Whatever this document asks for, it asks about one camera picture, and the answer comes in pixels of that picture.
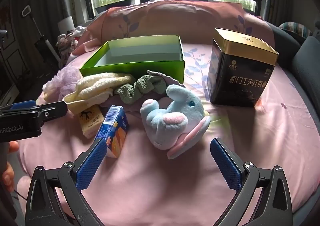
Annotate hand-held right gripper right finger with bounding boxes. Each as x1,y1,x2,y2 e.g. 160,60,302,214
210,137,293,226

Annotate grey sofa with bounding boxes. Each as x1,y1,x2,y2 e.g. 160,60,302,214
260,17,320,146

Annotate green cardboard box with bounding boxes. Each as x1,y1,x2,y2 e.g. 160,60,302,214
79,35,185,84

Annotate white cylinder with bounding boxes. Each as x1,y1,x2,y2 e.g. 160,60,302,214
57,16,75,35

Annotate blue printed carton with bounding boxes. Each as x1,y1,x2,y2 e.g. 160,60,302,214
94,106,130,158

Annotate black tea tin gold lid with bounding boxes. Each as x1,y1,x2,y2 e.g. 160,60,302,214
208,27,279,108

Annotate pale yellow knitted cloth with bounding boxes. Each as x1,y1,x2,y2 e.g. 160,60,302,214
62,72,135,116

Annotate person's left hand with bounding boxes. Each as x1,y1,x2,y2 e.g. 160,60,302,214
2,140,19,188

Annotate grey-green fleece cloth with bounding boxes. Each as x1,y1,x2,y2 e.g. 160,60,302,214
114,74,168,105

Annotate lilac organza scrunchie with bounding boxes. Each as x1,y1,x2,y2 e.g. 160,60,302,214
42,65,83,101

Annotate striped pillow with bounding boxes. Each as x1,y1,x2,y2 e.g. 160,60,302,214
279,22,313,39

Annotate long planter with grass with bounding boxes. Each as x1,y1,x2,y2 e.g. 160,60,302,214
219,0,256,12
94,0,136,14

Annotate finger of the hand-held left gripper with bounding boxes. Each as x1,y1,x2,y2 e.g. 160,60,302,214
0,101,68,123
0,100,37,112

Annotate pile of clothes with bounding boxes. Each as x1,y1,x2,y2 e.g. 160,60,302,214
55,26,88,64

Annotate white handled mop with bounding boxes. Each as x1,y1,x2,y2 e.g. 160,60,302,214
21,5,62,62

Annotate blue pink plush elephant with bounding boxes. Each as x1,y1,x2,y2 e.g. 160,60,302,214
140,84,212,160

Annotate dark panelled cabinet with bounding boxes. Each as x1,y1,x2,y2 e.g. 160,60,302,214
0,0,60,106

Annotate pink floral bed sheet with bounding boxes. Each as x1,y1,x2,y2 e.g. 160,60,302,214
17,0,320,226

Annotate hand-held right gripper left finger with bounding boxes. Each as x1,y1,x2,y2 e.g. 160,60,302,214
25,138,108,226

